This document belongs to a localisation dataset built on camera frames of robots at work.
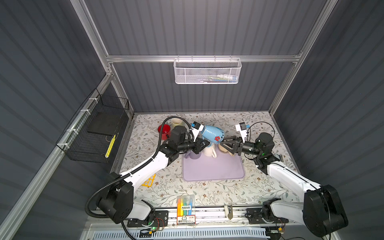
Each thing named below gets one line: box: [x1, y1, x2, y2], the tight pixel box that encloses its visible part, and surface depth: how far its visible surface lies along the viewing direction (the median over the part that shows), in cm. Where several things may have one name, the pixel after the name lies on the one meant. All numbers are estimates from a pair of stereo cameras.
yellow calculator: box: [141, 173, 157, 187], surface depth 86 cm
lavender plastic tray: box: [183, 149, 245, 181], surface depth 95 cm
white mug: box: [202, 145, 217, 159], surface depth 93 cm
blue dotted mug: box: [201, 125, 225, 147], surface depth 72 cm
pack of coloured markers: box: [176, 194, 196, 225], surface depth 77 cm
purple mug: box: [184, 150, 202, 160], surface depth 96 cm
